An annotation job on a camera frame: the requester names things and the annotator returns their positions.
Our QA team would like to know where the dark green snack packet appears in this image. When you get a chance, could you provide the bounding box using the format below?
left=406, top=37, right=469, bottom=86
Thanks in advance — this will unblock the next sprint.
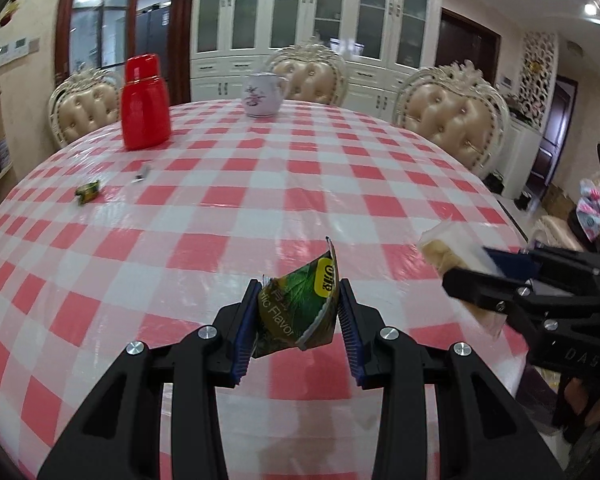
left=251, top=236, right=341, bottom=359
left=77, top=180, right=104, bottom=204

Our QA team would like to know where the red thermos jug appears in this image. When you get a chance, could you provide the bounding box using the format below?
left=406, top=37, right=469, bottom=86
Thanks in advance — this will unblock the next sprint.
left=120, top=53, right=172, bottom=151

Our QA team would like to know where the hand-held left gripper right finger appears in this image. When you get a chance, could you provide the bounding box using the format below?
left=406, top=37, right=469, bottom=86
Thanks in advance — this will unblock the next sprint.
left=339, top=279, right=566, bottom=480

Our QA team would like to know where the white floral teapot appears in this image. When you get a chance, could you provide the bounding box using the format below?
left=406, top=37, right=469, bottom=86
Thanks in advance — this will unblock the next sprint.
left=242, top=71, right=290, bottom=119

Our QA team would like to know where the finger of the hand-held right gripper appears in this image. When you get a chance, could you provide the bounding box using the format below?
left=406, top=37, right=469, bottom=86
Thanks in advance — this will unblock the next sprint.
left=442, top=267, right=600, bottom=342
left=482, top=246, right=600, bottom=282

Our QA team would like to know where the pink checked tablecloth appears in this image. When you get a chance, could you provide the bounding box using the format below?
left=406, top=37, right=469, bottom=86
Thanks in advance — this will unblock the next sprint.
left=0, top=99, right=531, bottom=480

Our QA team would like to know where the colourful printed bag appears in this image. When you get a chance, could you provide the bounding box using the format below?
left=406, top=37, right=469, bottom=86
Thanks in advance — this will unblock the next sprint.
left=577, top=177, right=600, bottom=244

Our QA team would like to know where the white lattice screen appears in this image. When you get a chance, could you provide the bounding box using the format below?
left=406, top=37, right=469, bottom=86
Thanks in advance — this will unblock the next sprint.
left=517, top=30, right=561, bottom=127

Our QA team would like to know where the wall switch panel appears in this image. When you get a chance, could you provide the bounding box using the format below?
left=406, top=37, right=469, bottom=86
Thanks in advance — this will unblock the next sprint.
left=0, top=36, right=42, bottom=69

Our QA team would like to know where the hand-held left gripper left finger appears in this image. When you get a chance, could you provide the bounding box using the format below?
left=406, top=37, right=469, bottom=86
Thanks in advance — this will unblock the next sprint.
left=37, top=279, right=261, bottom=480

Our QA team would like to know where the cream tufted dining chair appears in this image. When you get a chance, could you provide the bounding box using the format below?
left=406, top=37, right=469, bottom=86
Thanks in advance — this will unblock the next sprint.
left=48, top=66, right=124, bottom=149
left=264, top=39, right=349, bottom=107
left=393, top=60, right=511, bottom=179

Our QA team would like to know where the white glass-door cabinet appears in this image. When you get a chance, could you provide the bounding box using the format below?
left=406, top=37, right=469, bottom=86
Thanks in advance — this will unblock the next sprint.
left=190, top=0, right=444, bottom=124

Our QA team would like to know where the dark refrigerator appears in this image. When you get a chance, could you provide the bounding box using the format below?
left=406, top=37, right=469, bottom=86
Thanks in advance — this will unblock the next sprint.
left=135, top=4, right=174, bottom=87

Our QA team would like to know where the clear packet of cake slices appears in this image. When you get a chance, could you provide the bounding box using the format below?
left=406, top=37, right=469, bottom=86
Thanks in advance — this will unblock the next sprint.
left=419, top=220, right=507, bottom=342

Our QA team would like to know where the dark wooden door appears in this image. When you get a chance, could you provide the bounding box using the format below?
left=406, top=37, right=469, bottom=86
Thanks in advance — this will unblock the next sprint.
left=437, top=7, right=502, bottom=82

